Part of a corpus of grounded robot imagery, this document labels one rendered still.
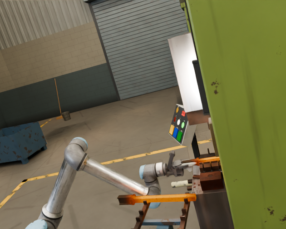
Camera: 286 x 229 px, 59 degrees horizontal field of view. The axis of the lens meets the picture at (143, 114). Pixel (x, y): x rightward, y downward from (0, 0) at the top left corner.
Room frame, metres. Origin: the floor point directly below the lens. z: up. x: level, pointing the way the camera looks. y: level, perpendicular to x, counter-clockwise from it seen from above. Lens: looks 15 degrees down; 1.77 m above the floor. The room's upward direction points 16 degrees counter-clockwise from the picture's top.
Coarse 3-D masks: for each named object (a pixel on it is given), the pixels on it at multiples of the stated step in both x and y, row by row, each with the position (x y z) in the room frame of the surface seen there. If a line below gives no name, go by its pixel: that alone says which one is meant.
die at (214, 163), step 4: (200, 156) 1.52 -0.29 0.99; (204, 156) 1.50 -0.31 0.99; (208, 156) 1.49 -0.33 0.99; (212, 156) 1.47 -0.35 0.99; (212, 160) 1.40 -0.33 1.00; (216, 160) 1.39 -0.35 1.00; (200, 164) 1.41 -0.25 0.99; (204, 164) 1.40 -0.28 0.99; (208, 164) 1.39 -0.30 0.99; (212, 164) 1.37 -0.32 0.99; (216, 164) 1.36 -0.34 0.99; (220, 164) 1.35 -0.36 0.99; (200, 168) 1.37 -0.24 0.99; (204, 168) 1.37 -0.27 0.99; (208, 168) 1.36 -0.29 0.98; (212, 168) 1.35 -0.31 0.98; (216, 168) 1.35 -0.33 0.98; (220, 168) 1.34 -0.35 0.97
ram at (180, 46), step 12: (180, 36) 1.31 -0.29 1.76; (180, 48) 1.31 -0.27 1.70; (192, 48) 1.29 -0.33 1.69; (180, 60) 1.32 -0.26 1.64; (180, 72) 1.32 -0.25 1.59; (192, 72) 1.30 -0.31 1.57; (180, 84) 1.32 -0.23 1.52; (192, 84) 1.31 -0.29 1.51; (192, 96) 1.31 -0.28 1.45; (192, 108) 1.31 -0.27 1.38
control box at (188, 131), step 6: (180, 108) 2.07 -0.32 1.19; (174, 114) 2.16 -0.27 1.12; (180, 114) 2.03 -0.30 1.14; (186, 114) 1.92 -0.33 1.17; (180, 120) 2.00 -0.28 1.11; (186, 120) 1.89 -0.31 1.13; (174, 126) 2.08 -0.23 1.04; (180, 126) 1.96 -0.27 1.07; (186, 126) 1.86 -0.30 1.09; (192, 126) 1.86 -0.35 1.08; (186, 132) 1.85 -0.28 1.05; (192, 132) 1.86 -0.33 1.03; (174, 138) 2.01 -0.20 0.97; (186, 138) 1.85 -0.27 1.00; (192, 138) 1.86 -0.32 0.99; (186, 144) 1.85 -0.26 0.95
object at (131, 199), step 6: (120, 198) 1.20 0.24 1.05; (126, 198) 1.19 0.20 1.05; (132, 198) 1.17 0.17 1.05; (138, 198) 1.17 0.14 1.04; (144, 198) 1.15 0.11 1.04; (150, 198) 1.14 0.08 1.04; (156, 198) 1.12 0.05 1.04; (162, 198) 1.11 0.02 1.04; (168, 198) 1.10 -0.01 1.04; (174, 198) 1.08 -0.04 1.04; (180, 198) 1.07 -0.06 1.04; (192, 198) 1.05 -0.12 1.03; (120, 204) 1.20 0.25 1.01; (126, 204) 1.19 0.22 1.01; (132, 204) 1.17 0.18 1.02
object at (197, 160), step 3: (189, 159) 1.48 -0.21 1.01; (192, 159) 1.46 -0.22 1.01; (195, 159) 1.45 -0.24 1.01; (198, 159) 1.45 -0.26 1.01; (201, 159) 1.44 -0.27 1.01; (204, 159) 1.43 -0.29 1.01; (207, 159) 1.42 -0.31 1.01; (210, 159) 1.41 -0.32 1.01; (213, 159) 1.41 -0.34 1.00; (216, 159) 1.40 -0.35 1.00; (183, 162) 1.46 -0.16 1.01; (186, 162) 1.46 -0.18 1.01; (189, 162) 1.45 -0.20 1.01; (198, 162) 1.43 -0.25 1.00; (198, 165) 1.43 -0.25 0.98
